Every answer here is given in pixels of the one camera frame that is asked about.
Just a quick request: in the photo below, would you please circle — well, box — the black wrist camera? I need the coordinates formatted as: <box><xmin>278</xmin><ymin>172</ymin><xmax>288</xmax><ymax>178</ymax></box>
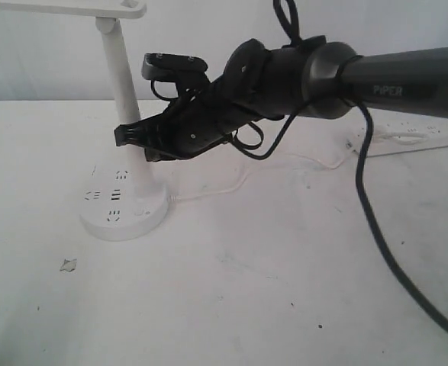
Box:
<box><xmin>141</xmin><ymin>53</ymin><xmax>208</xmax><ymax>82</ymax></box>

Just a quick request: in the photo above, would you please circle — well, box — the white desk lamp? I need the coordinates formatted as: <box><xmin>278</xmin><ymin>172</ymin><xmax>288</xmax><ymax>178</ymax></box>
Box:
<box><xmin>0</xmin><ymin>1</ymin><xmax>169</xmax><ymax>242</ymax></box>

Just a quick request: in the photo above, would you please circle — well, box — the white power strip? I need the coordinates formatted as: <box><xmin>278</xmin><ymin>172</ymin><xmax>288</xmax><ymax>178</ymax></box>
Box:
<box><xmin>367</xmin><ymin>120</ymin><xmax>448</xmax><ymax>157</ymax></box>

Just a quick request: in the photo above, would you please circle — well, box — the white lamp power cable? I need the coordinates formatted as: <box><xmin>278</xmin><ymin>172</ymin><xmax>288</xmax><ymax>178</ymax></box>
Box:
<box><xmin>166</xmin><ymin>127</ymin><xmax>430</xmax><ymax>204</ymax></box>

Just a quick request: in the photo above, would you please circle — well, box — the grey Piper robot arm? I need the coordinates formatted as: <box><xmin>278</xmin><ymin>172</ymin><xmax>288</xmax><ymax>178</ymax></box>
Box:
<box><xmin>114</xmin><ymin>36</ymin><xmax>448</xmax><ymax>162</ymax></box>

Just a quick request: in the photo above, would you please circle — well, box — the black camera cable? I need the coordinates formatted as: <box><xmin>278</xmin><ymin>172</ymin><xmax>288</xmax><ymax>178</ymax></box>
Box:
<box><xmin>150</xmin><ymin>0</ymin><xmax>448</xmax><ymax>351</ymax></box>

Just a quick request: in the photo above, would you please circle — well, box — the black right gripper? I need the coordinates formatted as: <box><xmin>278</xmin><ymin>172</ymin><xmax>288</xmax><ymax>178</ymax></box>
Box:
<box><xmin>114</xmin><ymin>38</ymin><xmax>273</xmax><ymax>162</ymax></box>

